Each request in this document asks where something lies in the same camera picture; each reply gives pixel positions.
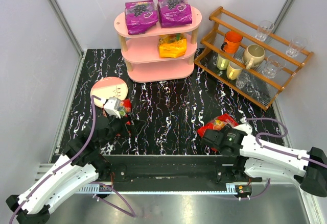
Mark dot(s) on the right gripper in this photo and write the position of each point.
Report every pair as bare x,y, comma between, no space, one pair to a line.
212,137

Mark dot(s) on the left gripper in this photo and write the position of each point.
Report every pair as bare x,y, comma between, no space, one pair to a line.
122,123

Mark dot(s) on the red candy bag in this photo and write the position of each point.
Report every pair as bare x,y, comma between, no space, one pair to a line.
221,123
125,108

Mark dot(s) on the orange candy bag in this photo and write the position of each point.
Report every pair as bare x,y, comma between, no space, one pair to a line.
172,46

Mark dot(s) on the purple candy bag back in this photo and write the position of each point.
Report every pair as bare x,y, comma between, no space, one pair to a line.
140,16

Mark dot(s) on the purple candy bag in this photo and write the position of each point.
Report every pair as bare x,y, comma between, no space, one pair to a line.
140,16
173,13

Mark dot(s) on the purple candy bag front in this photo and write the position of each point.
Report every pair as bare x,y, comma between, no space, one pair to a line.
173,13

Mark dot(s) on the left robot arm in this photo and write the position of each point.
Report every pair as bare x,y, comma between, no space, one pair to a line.
80,163

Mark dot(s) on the pink three-tier shelf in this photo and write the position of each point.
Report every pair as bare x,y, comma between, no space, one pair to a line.
141,52

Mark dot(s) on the clear glass middle shelf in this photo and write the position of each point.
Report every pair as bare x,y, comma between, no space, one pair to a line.
273,65

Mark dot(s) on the pink round plate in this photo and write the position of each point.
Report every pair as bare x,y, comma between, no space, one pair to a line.
110,87

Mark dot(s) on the small clear glass bottom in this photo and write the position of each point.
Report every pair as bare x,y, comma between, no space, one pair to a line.
242,80

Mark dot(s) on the cream yellow mug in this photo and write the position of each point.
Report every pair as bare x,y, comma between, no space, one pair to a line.
233,71

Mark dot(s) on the green-yellow mug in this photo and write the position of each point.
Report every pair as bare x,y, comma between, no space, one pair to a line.
222,62

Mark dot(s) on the wooden cup rack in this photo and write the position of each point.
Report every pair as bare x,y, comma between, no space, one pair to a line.
263,90

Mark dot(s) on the beige round mug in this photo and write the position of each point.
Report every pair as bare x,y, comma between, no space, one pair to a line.
253,56

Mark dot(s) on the orange mug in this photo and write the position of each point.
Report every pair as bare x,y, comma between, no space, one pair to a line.
231,43

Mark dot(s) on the clear glass top left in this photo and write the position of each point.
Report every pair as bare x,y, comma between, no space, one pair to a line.
265,27

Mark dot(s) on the clear glass top right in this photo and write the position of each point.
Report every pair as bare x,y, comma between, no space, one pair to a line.
296,45

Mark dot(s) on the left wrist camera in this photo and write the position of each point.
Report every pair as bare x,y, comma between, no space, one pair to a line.
111,107

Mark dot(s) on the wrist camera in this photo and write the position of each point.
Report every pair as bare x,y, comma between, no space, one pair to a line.
111,107
244,126

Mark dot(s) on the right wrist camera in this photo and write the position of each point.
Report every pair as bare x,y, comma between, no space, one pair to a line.
244,126

